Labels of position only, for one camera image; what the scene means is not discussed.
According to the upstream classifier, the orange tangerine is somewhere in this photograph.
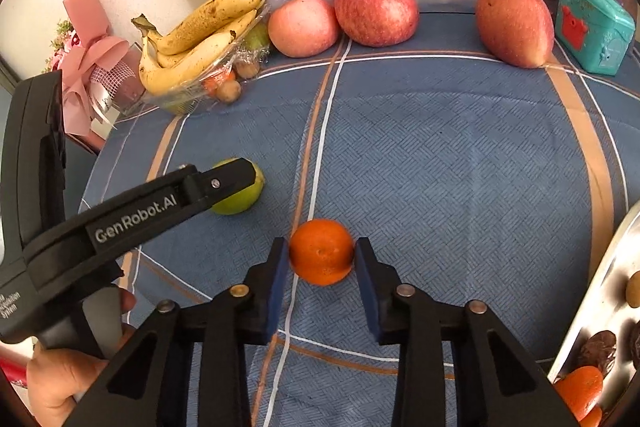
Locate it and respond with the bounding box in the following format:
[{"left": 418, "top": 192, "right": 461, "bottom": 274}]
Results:
[
  {"left": 579, "top": 405, "right": 603, "bottom": 427},
  {"left": 553, "top": 366, "right": 603, "bottom": 421},
  {"left": 288, "top": 219, "right": 355, "bottom": 286}
]

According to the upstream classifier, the red apple right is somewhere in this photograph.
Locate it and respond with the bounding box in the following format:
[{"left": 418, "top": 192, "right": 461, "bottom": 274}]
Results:
[{"left": 475, "top": 0, "right": 554, "bottom": 68}]

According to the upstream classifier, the brown longan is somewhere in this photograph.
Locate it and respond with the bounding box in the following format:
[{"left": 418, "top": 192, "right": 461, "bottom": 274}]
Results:
[{"left": 625, "top": 271, "right": 640, "bottom": 309}]

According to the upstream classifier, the clear plastic fruit tray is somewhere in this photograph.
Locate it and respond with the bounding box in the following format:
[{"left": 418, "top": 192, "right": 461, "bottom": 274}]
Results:
[{"left": 120, "top": 5, "right": 271, "bottom": 117}]

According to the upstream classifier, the red apple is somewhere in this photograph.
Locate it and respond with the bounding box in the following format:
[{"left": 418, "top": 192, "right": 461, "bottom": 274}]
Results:
[
  {"left": 475, "top": 0, "right": 554, "bottom": 68},
  {"left": 334, "top": 0, "right": 420, "bottom": 48}
]

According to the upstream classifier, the round stainless steel plate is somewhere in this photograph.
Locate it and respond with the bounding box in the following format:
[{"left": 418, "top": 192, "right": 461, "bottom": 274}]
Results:
[{"left": 548, "top": 205, "right": 639, "bottom": 426}]

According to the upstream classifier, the pale pink apple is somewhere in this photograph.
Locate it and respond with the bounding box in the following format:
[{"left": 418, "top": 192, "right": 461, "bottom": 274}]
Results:
[{"left": 268, "top": 0, "right": 341, "bottom": 58}]

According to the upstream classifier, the large wrinkled dried date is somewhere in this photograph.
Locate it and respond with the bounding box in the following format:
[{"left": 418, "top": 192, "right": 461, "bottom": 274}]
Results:
[{"left": 577, "top": 329, "right": 617, "bottom": 378}]

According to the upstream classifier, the pink wrapped flower bouquet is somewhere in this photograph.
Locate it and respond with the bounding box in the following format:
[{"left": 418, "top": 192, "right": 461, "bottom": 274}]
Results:
[{"left": 46, "top": 0, "right": 144, "bottom": 150}]

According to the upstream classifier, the bunch of yellow bananas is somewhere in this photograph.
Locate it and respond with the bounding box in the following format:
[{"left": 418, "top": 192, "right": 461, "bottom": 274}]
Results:
[{"left": 131, "top": 0, "right": 266, "bottom": 96}]

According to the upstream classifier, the small green jujube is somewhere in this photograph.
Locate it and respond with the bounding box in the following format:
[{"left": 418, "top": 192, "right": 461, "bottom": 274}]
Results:
[{"left": 212, "top": 161, "right": 266, "bottom": 216}]

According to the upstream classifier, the red apple middle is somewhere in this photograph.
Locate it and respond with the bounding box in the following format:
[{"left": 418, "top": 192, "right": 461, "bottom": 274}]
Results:
[{"left": 334, "top": 0, "right": 420, "bottom": 48}]

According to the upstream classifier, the person's left hand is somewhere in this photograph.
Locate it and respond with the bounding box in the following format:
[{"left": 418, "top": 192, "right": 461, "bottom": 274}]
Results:
[{"left": 25, "top": 286, "right": 139, "bottom": 427}]

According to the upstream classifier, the teal tin box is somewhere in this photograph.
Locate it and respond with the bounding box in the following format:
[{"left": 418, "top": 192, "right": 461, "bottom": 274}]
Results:
[{"left": 555, "top": 0, "right": 636, "bottom": 76}]

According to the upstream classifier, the blue plaid tablecloth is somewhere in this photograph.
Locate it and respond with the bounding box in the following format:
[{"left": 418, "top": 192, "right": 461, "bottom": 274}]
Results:
[{"left": 81, "top": 13, "right": 639, "bottom": 365}]

